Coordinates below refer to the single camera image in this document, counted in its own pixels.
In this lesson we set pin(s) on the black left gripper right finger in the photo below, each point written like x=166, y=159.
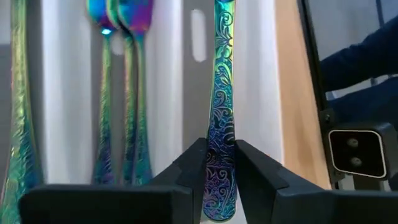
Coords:
x=295, y=205

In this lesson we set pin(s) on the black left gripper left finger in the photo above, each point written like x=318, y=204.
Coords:
x=124, y=205

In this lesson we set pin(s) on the white cutlery tray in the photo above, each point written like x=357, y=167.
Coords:
x=258, y=77

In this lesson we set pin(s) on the iridescent table knife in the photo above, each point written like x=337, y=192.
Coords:
x=222, y=93

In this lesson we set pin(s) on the person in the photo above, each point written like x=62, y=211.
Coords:
x=367, y=56

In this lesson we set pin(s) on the black bracket with two screws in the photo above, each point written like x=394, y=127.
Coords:
x=357, y=152

